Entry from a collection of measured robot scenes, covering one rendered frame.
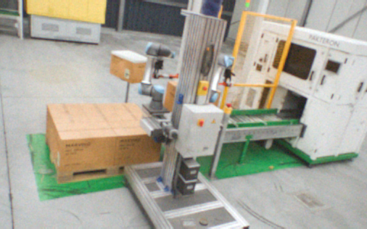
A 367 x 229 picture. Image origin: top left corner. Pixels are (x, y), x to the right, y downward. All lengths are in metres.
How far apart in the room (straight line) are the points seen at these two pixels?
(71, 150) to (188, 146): 1.34
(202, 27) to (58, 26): 8.32
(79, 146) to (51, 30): 7.50
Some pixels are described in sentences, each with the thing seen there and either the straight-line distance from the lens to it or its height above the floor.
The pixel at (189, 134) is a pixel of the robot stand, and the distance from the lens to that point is 2.91.
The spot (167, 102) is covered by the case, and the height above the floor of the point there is 0.83.
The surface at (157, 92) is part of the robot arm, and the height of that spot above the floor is 1.22.
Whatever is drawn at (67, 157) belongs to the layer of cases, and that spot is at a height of 0.32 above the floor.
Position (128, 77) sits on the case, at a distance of 5.44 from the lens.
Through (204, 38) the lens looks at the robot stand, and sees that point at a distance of 2.90.
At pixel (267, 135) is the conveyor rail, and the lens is 4.89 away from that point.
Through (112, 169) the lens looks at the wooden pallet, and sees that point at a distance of 3.94.
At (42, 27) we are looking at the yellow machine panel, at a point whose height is 0.37.
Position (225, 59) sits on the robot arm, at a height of 1.61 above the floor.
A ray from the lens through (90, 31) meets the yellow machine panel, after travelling 11.06.
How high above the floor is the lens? 2.21
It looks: 21 degrees down
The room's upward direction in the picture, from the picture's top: 12 degrees clockwise
